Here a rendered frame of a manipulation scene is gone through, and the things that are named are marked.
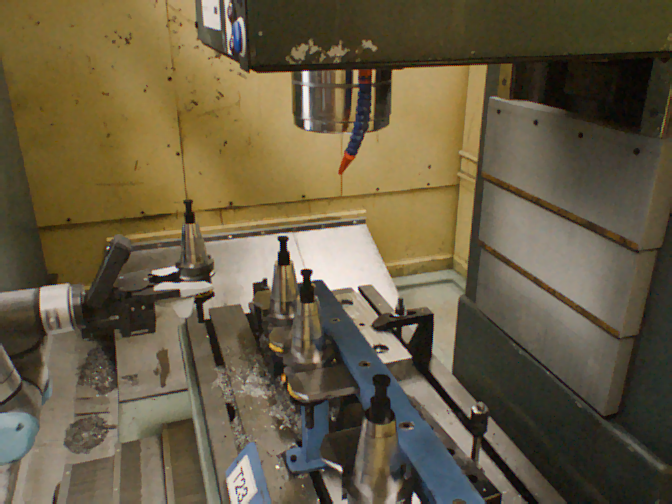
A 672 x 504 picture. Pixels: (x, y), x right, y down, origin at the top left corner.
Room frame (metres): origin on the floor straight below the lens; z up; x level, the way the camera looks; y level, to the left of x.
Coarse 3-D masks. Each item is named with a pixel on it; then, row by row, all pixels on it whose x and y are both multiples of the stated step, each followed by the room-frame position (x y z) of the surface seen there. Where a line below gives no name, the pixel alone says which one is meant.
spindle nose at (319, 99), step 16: (304, 80) 0.91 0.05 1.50; (320, 80) 0.90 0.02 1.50; (336, 80) 0.89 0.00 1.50; (352, 80) 0.89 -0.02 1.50; (384, 80) 0.92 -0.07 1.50; (304, 96) 0.91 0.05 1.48; (320, 96) 0.90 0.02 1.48; (336, 96) 0.89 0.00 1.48; (352, 96) 0.89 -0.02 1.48; (384, 96) 0.92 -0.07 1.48; (304, 112) 0.92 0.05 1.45; (320, 112) 0.90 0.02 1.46; (336, 112) 0.89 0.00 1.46; (352, 112) 0.89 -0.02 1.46; (384, 112) 0.92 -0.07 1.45; (304, 128) 0.92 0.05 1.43; (320, 128) 0.90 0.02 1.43; (336, 128) 0.89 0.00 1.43; (352, 128) 0.89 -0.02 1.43; (368, 128) 0.90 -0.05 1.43; (384, 128) 0.94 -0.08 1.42
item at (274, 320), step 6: (264, 306) 0.72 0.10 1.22; (264, 312) 0.71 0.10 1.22; (270, 312) 0.70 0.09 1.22; (264, 318) 0.72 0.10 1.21; (270, 318) 0.69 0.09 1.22; (276, 318) 0.68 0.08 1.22; (282, 318) 0.68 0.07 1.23; (288, 318) 0.68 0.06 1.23; (264, 324) 0.71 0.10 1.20; (270, 324) 0.71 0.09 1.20; (276, 324) 0.68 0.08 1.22; (282, 324) 0.68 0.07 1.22; (288, 324) 0.68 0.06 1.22; (270, 330) 0.69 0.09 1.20
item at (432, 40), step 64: (256, 0) 0.60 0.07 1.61; (320, 0) 0.62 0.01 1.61; (384, 0) 0.64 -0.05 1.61; (448, 0) 0.66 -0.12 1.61; (512, 0) 0.69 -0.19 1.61; (576, 0) 0.71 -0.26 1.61; (640, 0) 0.74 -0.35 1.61; (256, 64) 0.61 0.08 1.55; (320, 64) 0.63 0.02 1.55; (384, 64) 0.65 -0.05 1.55; (448, 64) 0.67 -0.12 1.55
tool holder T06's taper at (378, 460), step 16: (368, 416) 0.40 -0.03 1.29; (368, 432) 0.39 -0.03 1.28; (384, 432) 0.39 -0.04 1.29; (368, 448) 0.39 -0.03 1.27; (384, 448) 0.39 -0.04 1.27; (368, 464) 0.39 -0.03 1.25; (384, 464) 0.38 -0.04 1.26; (400, 464) 0.40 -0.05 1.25; (368, 480) 0.38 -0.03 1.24; (384, 480) 0.38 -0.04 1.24; (400, 480) 0.39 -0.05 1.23; (384, 496) 0.38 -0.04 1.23
